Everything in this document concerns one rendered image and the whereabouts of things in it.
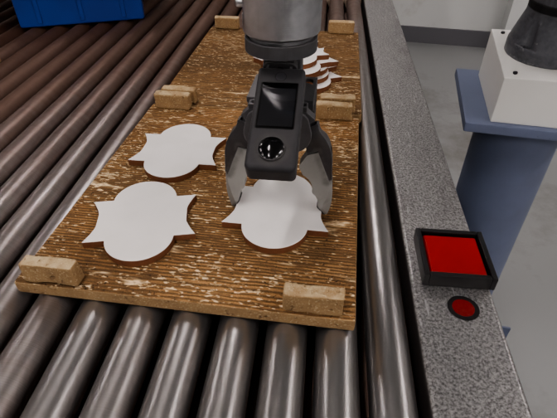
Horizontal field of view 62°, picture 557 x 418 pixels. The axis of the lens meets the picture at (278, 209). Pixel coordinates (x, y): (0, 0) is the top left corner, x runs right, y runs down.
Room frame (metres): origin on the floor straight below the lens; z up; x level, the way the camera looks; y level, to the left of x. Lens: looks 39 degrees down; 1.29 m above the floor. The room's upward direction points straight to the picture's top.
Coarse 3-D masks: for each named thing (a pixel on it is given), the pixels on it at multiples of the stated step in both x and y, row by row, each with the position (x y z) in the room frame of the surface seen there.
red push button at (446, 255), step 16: (432, 240) 0.39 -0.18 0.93; (448, 240) 0.39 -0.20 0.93; (464, 240) 0.39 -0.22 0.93; (432, 256) 0.36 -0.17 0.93; (448, 256) 0.36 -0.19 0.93; (464, 256) 0.36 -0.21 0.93; (480, 256) 0.36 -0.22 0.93; (448, 272) 0.34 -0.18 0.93; (464, 272) 0.34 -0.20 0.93; (480, 272) 0.34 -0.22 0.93
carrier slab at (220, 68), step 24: (216, 48) 0.99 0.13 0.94; (240, 48) 0.99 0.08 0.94; (336, 48) 0.99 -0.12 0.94; (192, 72) 0.86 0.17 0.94; (216, 72) 0.86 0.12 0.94; (240, 72) 0.86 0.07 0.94; (336, 72) 0.86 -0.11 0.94; (216, 96) 0.75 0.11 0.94; (240, 96) 0.75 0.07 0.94; (360, 96) 0.75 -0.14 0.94; (360, 120) 0.68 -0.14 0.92
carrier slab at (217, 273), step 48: (144, 144) 0.59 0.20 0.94; (336, 144) 0.59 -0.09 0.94; (96, 192) 0.47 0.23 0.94; (192, 192) 0.47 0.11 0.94; (336, 192) 0.47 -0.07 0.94; (48, 240) 0.38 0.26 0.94; (192, 240) 0.38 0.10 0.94; (240, 240) 0.38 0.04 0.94; (336, 240) 0.38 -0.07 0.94; (48, 288) 0.31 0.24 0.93; (96, 288) 0.31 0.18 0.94; (144, 288) 0.31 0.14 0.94; (192, 288) 0.31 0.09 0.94; (240, 288) 0.31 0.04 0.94
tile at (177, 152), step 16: (176, 128) 0.62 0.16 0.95; (192, 128) 0.62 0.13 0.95; (160, 144) 0.57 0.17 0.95; (176, 144) 0.57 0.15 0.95; (192, 144) 0.57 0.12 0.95; (208, 144) 0.57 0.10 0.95; (224, 144) 0.59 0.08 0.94; (128, 160) 0.54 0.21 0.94; (144, 160) 0.53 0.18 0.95; (160, 160) 0.53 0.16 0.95; (176, 160) 0.53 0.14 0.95; (192, 160) 0.53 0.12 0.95; (208, 160) 0.53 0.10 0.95; (160, 176) 0.49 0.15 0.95; (176, 176) 0.50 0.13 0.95
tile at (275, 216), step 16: (256, 192) 0.46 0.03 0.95; (272, 192) 0.46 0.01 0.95; (288, 192) 0.46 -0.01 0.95; (304, 192) 0.46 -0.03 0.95; (240, 208) 0.43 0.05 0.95; (256, 208) 0.43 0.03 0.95; (272, 208) 0.43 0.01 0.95; (288, 208) 0.43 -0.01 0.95; (304, 208) 0.43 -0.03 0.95; (224, 224) 0.40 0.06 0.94; (240, 224) 0.40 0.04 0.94; (256, 224) 0.40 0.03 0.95; (272, 224) 0.40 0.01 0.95; (288, 224) 0.40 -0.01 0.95; (304, 224) 0.40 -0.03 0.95; (320, 224) 0.40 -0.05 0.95; (256, 240) 0.37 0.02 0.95; (272, 240) 0.37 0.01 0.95; (288, 240) 0.37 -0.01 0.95; (304, 240) 0.38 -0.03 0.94
